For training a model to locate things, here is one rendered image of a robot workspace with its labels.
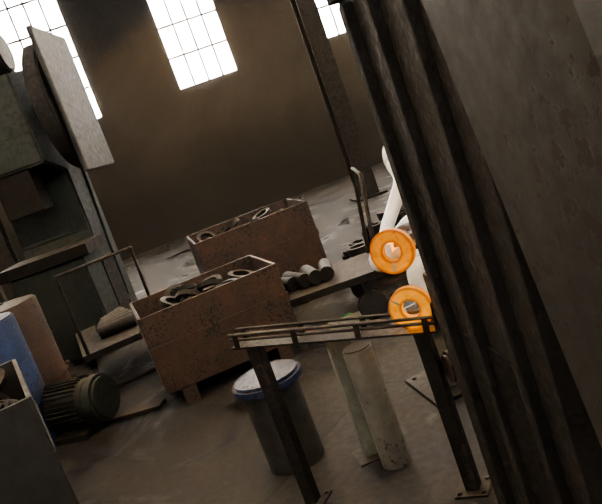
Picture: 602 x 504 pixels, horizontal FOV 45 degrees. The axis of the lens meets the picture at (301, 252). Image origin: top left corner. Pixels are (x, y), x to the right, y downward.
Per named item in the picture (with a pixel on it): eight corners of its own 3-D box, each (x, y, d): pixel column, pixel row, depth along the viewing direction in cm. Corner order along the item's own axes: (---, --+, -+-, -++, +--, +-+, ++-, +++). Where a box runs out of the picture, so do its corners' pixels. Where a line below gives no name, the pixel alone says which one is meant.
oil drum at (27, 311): (78, 419, 508) (27, 300, 492) (-6, 452, 500) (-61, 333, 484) (87, 392, 566) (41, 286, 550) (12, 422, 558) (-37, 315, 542)
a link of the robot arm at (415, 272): (412, 294, 357) (399, 251, 354) (449, 283, 354) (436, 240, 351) (414, 302, 341) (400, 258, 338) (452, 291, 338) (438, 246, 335)
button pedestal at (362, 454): (408, 447, 307) (361, 312, 296) (356, 470, 304) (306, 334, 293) (396, 433, 323) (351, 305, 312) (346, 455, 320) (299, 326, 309)
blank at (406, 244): (409, 226, 240) (411, 224, 243) (364, 232, 247) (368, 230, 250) (417, 272, 243) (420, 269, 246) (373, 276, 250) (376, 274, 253)
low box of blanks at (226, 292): (279, 331, 544) (248, 249, 532) (309, 351, 474) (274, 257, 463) (160, 383, 521) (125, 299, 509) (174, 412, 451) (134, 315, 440)
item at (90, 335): (183, 362, 554) (135, 244, 537) (100, 399, 535) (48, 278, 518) (158, 336, 665) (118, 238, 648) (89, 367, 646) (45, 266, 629)
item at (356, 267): (394, 287, 551) (353, 165, 534) (409, 309, 487) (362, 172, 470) (246, 339, 556) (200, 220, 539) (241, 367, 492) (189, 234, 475)
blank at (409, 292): (423, 338, 250) (426, 334, 253) (439, 299, 243) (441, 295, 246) (382, 319, 254) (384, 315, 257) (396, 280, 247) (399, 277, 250)
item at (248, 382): (338, 459, 318) (305, 370, 311) (269, 489, 314) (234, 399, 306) (322, 433, 349) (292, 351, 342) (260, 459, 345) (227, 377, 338)
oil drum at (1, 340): (60, 452, 453) (2, 320, 438) (-34, 491, 446) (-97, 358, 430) (72, 419, 511) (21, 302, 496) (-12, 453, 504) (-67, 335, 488)
